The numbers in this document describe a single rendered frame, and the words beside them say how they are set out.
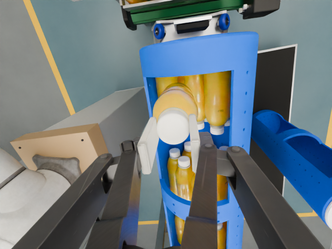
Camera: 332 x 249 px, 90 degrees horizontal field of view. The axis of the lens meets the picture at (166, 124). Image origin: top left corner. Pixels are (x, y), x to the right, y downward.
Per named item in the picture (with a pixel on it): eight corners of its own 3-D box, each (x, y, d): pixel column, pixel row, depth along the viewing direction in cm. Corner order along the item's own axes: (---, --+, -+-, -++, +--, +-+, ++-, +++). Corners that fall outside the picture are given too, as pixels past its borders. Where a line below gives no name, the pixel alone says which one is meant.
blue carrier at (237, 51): (175, 227, 89) (170, 298, 63) (150, 50, 57) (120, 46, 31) (230, 228, 85) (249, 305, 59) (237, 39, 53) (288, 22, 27)
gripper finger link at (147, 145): (150, 174, 14) (142, 175, 15) (159, 138, 21) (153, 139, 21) (145, 144, 13) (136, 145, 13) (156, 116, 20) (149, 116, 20)
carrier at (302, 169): (283, 133, 147) (277, 104, 138) (406, 228, 66) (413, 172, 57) (250, 143, 153) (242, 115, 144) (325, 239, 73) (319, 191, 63)
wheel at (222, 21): (218, 30, 51) (224, 29, 49) (218, 13, 49) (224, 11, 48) (225, 30, 54) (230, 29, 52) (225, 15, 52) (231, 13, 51)
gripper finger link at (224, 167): (201, 161, 12) (247, 160, 11) (197, 131, 16) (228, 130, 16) (202, 179, 12) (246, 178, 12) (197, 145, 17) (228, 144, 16)
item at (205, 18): (176, 36, 56) (174, 30, 45) (175, 27, 56) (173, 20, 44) (205, 31, 55) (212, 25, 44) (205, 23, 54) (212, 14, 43)
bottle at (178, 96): (158, 107, 39) (139, 143, 21) (166, 77, 36) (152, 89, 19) (187, 116, 39) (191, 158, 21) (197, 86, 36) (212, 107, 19)
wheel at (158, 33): (160, 38, 52) (165, 38, 53) (158, 21, 50) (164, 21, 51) (153, 40, 55) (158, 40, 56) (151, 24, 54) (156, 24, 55)
